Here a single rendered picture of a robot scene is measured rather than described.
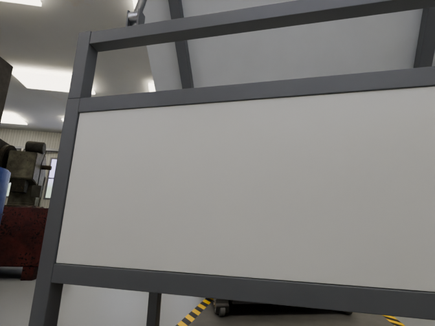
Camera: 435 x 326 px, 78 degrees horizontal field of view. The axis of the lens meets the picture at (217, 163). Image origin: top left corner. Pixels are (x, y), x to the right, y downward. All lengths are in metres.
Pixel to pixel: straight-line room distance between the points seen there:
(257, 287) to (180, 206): 0.21
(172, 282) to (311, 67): 0.90
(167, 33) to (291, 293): 0.64
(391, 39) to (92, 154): 1.04
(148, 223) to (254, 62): 0.77
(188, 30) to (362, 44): 0.67
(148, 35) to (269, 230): 0.56
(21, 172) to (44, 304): 6.68
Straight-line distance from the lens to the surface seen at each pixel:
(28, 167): 7.35
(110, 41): 0.83
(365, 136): 0.59
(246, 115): 0.59
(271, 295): 0.55
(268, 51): 1.14
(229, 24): 0.72
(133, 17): 0.85
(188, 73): 1.16
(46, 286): 0.75
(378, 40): 1.19
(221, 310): 1.68
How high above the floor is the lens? 0.49
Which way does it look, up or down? 13 degrees up
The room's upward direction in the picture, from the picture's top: 2 degrees clockwise
